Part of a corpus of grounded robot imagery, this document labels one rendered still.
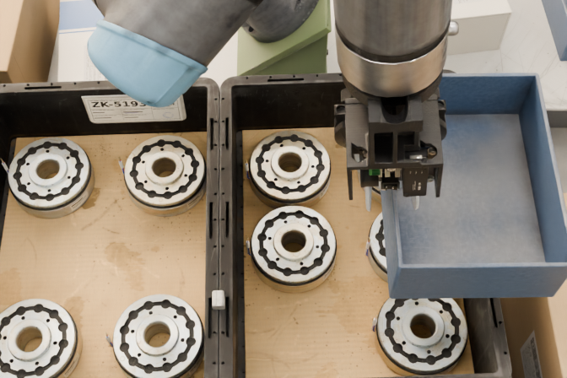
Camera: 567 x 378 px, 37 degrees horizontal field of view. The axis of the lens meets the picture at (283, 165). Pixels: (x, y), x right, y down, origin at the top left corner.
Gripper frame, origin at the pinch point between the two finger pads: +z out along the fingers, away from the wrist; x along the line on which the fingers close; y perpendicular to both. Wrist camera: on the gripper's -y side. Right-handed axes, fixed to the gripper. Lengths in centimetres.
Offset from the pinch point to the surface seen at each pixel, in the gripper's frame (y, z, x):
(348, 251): -5.2, 28.4, -4.6
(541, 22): -53, 45, 27
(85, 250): -5.1, 25.3, -36.8
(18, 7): -41, 21, -50
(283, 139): -19.6, 24.7, -12.5
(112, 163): -17.5, 25.5, -34.9
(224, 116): -18.3, 17.0, -18.9
